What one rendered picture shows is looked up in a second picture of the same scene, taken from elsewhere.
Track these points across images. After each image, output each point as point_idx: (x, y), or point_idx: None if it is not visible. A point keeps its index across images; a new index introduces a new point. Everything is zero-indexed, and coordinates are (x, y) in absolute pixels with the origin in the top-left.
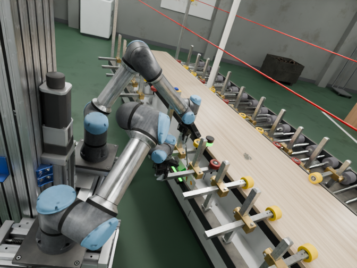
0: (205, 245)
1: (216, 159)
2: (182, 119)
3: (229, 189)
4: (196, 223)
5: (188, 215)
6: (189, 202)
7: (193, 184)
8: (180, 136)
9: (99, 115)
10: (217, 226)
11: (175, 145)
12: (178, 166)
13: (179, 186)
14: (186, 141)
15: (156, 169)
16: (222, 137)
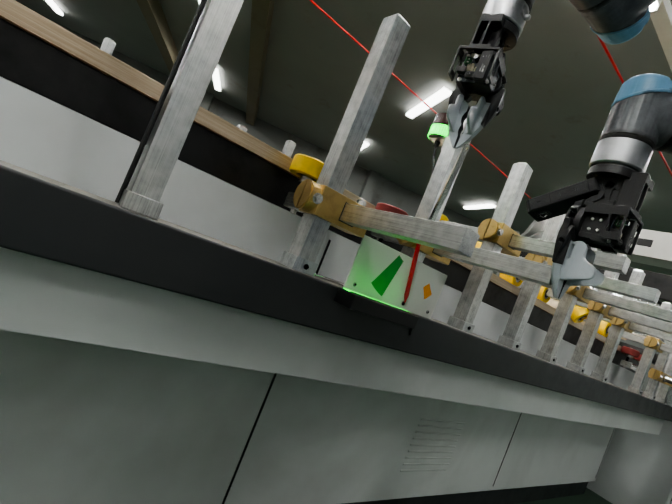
0: (328, 491)
1: (369, 203)
2: (644, 20)
3: None
4: (277, 477)
5: (223, 502)
6: (433, 353)
7: (438, 287)
8: (475, 111)
9: None
10: (488, 339)
11: (326, 189)
12: (356, 274)
13: (380, 344)
14: (460, 132)
15: (633, 229)
16: None
